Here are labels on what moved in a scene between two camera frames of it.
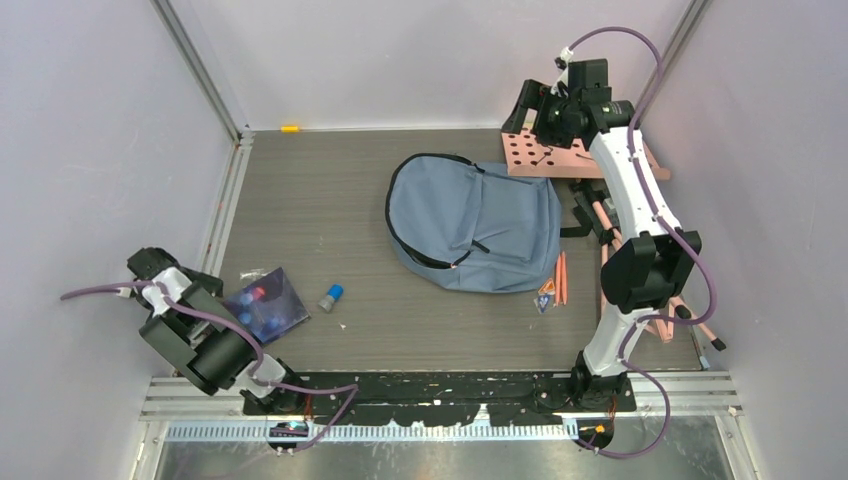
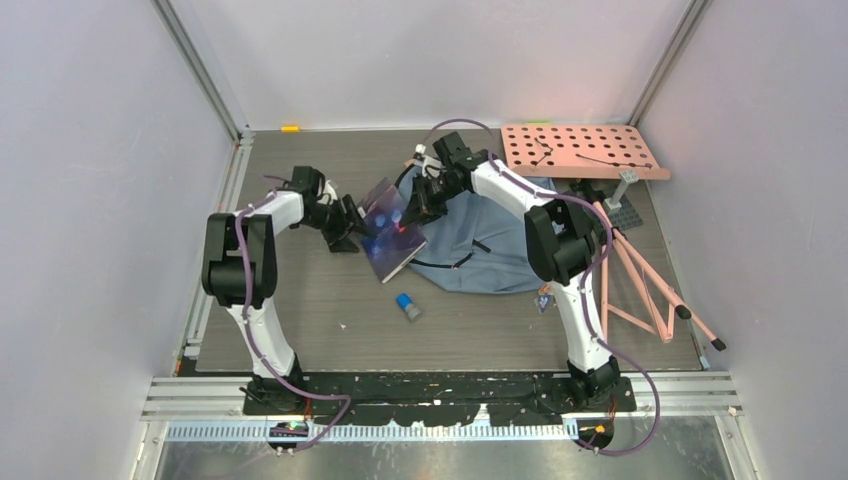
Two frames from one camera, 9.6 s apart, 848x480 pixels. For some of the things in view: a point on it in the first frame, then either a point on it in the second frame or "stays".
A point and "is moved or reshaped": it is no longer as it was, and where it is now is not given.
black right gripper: [533, 96] to [421, 203]
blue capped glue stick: [335, 292] to [406, 303]
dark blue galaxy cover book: [268, 307] is moved or reshaped
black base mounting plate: [441, 398] stays
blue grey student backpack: [473, 229] stays
